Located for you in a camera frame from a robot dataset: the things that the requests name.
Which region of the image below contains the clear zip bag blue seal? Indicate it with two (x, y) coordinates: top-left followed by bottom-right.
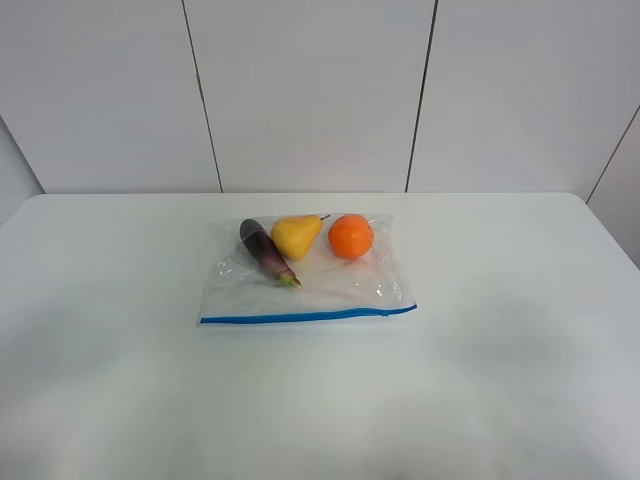
(199, 213), (417, 325)

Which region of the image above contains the yellow pear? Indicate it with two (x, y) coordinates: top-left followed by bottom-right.
(271, 215), (328, 261)

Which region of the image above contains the orange fruit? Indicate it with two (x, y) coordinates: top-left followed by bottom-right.
(328, 214), (374, 260)

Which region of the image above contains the purple eggplant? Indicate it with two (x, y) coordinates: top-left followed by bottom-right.
(239, 219), (301, 288)

